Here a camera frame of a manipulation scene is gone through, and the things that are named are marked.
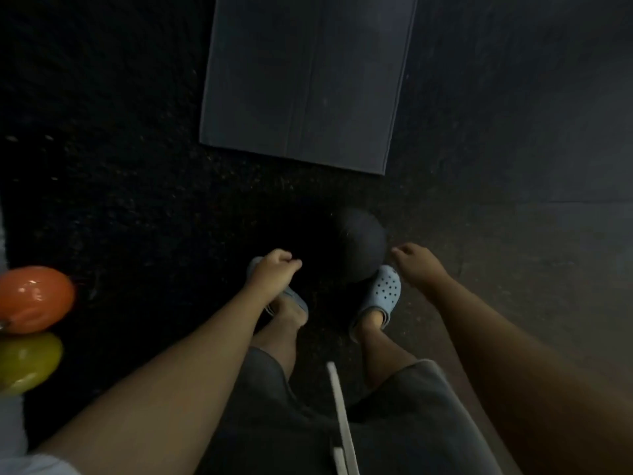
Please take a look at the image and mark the person's right leg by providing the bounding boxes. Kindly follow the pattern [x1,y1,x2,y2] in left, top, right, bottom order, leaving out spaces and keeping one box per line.
[353,310,419,391]

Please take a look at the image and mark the person's right forearm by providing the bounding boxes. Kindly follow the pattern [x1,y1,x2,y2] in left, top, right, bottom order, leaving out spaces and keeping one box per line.
[420,274,633,475]

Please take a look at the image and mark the grey floor mat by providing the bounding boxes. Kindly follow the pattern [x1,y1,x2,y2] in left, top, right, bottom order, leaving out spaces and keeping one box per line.
[199,0,420,175]

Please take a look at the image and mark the person's leg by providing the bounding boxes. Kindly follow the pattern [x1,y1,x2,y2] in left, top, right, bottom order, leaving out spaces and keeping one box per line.
[353,310,419,391]
[252,294,310,379]

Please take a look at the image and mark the person's left forearm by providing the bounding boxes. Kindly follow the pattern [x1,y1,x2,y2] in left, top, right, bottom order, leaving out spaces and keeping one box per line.
[34,286,280,475]

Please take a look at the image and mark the white strap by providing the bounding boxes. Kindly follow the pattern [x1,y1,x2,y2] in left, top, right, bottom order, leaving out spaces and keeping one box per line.
[326,362,361,475]

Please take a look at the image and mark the small yellow kettlebell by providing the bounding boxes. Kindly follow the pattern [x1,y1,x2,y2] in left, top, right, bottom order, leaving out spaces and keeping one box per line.
[0,332,64,395]

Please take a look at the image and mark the person's grey shorts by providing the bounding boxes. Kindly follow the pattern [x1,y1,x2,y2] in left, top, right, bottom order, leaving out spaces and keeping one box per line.
[195,346,503,475]

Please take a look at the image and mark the person's left hand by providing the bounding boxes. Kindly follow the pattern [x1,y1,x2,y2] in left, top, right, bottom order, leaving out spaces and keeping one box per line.
[245,248,303,305]

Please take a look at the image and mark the person's pale shirt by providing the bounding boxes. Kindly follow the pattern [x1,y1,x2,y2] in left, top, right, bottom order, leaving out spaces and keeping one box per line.
[15,452,82,475]

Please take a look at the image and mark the person's right clog shoe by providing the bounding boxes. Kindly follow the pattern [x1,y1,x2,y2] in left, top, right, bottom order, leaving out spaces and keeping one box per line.
[348,264,402,342]

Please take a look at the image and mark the small orange kettlebell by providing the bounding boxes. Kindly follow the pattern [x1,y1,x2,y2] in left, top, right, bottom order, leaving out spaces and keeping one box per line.
[0,265,76,336]

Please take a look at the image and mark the person's left leg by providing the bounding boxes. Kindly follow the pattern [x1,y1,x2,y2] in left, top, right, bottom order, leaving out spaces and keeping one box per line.
[252,294,310,379]

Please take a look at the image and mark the person's left clog shoe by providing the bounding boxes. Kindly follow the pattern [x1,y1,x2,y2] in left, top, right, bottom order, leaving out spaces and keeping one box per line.
[246,255,310,317]

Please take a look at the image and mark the person's right hand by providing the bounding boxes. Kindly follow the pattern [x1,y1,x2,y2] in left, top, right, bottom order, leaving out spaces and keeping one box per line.
[390,243,451,295]

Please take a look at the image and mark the small black slam ball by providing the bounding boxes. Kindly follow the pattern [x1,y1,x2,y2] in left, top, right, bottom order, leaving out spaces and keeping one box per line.
[324,207,388,285]

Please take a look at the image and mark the person's clog shoe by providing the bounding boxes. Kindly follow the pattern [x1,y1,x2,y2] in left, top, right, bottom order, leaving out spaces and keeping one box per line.
[348,264,402,342]
[246,255,310,317]

